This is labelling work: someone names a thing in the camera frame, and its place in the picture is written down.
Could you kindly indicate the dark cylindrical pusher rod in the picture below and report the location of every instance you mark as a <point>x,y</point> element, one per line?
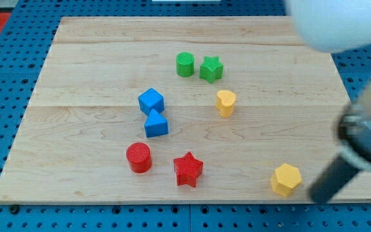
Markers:
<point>335,176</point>

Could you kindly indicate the grey tool mount flange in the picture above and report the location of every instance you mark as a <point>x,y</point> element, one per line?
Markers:
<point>354,130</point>

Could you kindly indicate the yellow hexagon block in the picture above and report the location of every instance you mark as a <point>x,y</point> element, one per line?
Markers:
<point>285,179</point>

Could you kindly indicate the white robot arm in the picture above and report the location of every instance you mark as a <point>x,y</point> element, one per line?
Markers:
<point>332,27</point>

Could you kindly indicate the yellow heart block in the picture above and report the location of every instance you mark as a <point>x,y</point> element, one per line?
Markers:
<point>225,101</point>

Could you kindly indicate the red star block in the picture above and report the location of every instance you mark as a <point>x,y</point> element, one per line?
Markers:
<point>187,169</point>

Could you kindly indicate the green star block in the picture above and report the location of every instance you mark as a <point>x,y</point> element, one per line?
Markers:
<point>211,69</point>

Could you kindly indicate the blue triangle block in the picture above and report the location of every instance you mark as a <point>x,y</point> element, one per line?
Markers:
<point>156,124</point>

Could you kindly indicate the green cylinder block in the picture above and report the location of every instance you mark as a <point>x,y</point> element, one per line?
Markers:
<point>185,64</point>

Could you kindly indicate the red cylinder block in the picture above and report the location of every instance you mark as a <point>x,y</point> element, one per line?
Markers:
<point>139,158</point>

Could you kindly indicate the blue cube block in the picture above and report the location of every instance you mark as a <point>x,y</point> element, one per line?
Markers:
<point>151,100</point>

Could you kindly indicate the wooden board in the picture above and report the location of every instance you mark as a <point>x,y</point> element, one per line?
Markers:
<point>83,114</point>

